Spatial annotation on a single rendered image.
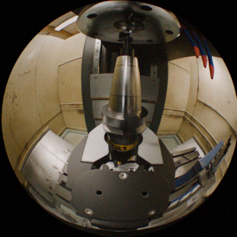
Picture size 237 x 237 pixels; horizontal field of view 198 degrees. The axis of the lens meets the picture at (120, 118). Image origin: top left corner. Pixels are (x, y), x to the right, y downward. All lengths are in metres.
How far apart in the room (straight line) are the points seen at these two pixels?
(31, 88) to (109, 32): 1.01
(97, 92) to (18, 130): 0.96
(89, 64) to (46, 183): 1.14
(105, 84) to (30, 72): 0.96
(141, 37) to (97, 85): 0.46
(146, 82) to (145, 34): 0.43
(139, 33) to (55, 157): 1.04
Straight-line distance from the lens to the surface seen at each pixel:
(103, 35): 0.17
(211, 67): 0.18
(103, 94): 0.55
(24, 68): 1.10
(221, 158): 0.29
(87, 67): 0.65
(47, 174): 0.94
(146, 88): 0.55
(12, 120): 1.00
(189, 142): 1.18
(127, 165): 0.43
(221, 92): 1.06
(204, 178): 0.28
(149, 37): 0.17
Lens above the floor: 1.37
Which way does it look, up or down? 28 degrees down
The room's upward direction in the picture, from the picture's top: 2 degrees clockwise
